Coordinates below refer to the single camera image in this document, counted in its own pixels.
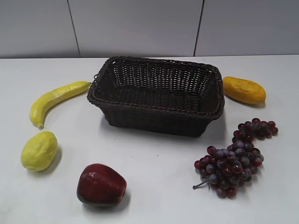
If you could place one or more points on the purple grape bunch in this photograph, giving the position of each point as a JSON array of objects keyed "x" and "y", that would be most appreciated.
[{"x": 226, "y": 170}]

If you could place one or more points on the red apple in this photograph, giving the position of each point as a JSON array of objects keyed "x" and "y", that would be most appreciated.
[{"x": 100, "y": 185}]

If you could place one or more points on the yellow banana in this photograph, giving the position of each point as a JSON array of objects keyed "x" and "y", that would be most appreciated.
[{"x": 50, "y": 99}]

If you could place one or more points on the black woven basket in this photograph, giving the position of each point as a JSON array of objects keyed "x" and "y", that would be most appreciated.
[{"x": 158, "y": 95}]

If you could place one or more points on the yellow lemon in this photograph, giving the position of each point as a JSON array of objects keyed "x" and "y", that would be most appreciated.
[{"x": 39, "y": 151}]

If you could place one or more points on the yellow orange mango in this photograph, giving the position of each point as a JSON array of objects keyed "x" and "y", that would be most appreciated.
[{"x": 244, "y": 91}]

